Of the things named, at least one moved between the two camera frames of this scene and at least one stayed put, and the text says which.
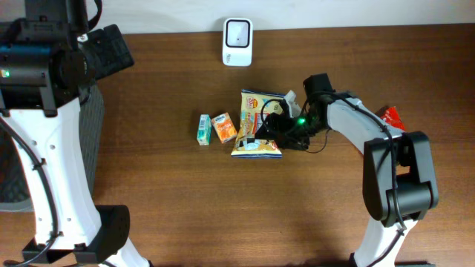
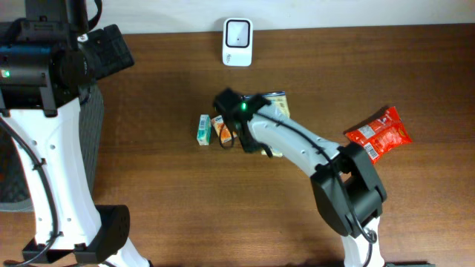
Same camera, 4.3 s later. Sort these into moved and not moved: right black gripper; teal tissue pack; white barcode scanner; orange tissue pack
Moved: right black gripper
Not moved: teal tissue pack; white barcode scanner; orange tissue pack
